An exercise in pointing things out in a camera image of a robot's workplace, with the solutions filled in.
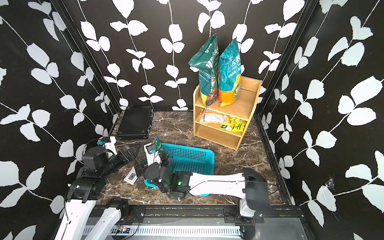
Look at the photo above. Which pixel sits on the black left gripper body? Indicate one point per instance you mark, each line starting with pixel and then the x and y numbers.
pixel 121 153

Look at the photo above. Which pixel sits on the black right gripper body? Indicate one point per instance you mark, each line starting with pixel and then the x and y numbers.
pixel 140 171

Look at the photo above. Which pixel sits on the orange white fertilizer packet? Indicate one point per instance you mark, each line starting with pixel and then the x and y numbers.
pixel 208 116

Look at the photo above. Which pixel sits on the dark green fertilizer bag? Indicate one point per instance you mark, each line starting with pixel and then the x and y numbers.
pixel 206 60

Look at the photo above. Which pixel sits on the teal orange fertilizer bag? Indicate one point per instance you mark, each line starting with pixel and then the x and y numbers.
pixel 230 69

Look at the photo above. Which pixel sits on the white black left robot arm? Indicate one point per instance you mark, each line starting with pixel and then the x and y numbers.
pixel 83 193

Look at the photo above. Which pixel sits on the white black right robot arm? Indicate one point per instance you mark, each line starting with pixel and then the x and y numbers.
pixel 249 186

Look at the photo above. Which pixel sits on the yellow green fertilizer packet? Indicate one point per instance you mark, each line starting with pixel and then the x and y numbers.
pixel 235 125

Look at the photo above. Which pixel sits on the small white card box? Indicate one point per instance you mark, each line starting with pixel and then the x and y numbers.
pixel 131 177

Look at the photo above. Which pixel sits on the black ribbed aluminium case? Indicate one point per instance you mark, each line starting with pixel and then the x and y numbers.
pixel 136 123

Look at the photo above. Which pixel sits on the teal plastic basket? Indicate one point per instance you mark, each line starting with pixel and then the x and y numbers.
pixel 186 160

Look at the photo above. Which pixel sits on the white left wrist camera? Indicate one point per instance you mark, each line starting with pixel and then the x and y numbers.
pixel 109 144

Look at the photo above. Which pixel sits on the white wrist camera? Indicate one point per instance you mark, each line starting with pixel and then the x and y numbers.
pixel 152 154
pixel 109 144

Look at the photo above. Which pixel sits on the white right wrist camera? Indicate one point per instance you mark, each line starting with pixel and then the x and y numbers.
pixel 152 154

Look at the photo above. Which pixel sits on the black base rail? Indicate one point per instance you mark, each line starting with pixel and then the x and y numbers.
pixel 227 213

